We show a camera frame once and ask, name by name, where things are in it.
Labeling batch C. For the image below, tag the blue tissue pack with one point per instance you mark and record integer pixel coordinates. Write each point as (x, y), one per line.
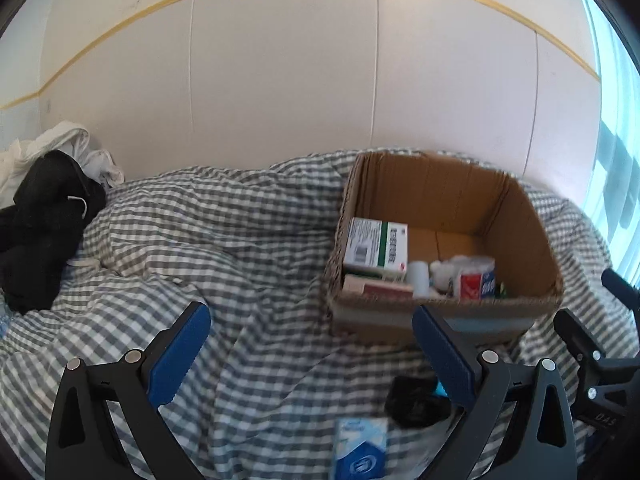
(360, 455)

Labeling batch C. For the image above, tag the grey checked blanket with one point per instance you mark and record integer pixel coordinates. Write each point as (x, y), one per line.
(225, 240)

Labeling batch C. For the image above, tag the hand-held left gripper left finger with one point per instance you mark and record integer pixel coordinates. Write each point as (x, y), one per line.
(180, 355)

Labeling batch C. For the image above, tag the white plastic bottle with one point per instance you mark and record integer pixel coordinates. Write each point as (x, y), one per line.
(419, 277)

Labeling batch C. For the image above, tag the white cloth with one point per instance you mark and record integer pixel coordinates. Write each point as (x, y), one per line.
(60, 135)

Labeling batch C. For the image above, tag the brown cardboard box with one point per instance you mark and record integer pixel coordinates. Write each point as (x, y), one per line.
(450, 195)

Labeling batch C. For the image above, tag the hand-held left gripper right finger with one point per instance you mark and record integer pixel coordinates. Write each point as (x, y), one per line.
(445, 355)

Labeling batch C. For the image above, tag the red blue white packet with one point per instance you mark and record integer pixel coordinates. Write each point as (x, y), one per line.
(472, 285)

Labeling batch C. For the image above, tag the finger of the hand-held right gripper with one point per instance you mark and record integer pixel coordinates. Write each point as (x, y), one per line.
(622, 287)
(577, 332)

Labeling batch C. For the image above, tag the black cloth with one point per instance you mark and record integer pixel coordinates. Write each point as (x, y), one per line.
(40, 220)

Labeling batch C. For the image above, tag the red and white small box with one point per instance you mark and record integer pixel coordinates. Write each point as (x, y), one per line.
(380, 289)

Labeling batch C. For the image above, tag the pale blue curtain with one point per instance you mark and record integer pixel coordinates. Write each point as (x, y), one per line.
(620, 135)

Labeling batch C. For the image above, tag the green and white medicine box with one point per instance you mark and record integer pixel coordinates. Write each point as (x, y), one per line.
(375, 245)

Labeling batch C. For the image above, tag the black plastic bag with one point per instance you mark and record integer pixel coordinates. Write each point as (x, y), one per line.
(415, 402)

